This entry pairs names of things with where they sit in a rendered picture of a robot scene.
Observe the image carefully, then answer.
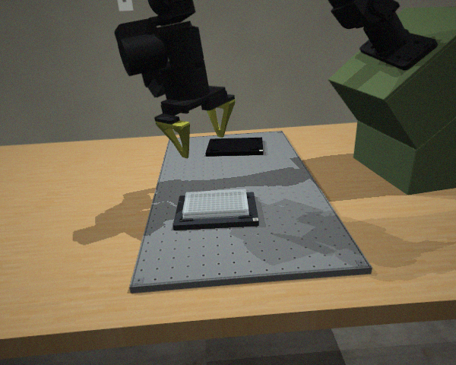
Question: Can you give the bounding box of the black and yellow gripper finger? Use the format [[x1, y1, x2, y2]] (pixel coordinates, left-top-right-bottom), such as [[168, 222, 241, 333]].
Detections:
[[155, 120, 190, 158], [207, 99, 236, 138]]

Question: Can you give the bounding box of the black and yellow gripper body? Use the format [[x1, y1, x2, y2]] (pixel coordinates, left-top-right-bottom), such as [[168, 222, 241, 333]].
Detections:
[[154, 60, 235, 124]]

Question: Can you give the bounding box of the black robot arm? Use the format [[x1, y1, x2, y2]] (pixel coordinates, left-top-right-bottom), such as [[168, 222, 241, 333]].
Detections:
[[115, 0, 438, 100]]

